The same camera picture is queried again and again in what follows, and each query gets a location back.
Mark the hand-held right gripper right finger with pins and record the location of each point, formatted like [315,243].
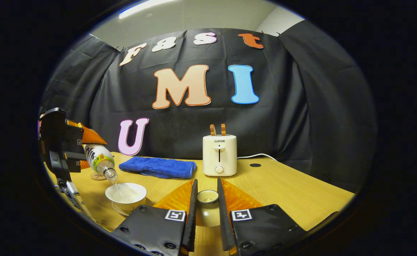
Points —
[224,217]

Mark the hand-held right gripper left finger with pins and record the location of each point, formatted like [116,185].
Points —
[190,217]

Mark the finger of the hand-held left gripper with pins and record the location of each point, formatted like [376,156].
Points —
[78,163]
[91,137]

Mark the cream teacup lid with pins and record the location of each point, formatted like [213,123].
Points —
[207,206]

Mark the clear water bottle white label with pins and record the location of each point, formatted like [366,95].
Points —
[100,160]

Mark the round cork coaster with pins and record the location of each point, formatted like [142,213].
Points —
[96,176]

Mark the cream teacup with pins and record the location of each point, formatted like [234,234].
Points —
[126,193]

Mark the blue towel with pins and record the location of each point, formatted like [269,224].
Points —
[158,166]

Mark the cream toaster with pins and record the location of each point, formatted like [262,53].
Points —
[219,156]

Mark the cream saucer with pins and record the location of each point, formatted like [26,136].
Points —
[123,210]

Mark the toast bread slice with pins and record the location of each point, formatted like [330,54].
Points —
[223,129]
[212,129]

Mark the black backdrop cloth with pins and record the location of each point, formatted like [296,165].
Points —
[300,106]

